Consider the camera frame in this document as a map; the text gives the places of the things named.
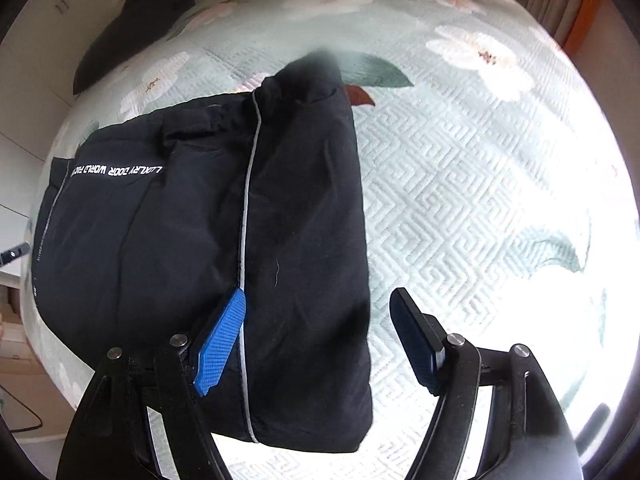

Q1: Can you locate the black cable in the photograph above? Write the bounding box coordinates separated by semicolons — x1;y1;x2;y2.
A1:
0;384;45;435

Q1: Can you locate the orange wooden frame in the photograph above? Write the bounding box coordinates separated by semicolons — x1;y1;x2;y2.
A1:
562;0;602;63

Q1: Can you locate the dark cloth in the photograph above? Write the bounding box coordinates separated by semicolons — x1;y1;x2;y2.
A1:
74;0;202;95

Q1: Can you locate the floral quilted bed cover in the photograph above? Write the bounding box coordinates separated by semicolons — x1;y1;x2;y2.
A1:
22;0;640;480

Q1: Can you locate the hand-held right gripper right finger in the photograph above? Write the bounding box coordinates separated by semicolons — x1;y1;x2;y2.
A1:
389;287;586;480

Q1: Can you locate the black jacket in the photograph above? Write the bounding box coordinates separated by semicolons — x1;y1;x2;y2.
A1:
31;49;375;453

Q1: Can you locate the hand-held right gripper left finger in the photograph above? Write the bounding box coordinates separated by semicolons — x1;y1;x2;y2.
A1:
55;287;248;480

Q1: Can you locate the grey curtain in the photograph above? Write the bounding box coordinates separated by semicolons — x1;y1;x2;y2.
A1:
517;0;587;47

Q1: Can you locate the wooden furniture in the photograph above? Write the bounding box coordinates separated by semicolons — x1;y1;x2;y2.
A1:
0;282;32;376

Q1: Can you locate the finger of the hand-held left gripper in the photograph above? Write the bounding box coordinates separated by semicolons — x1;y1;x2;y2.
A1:
0;242;32;267

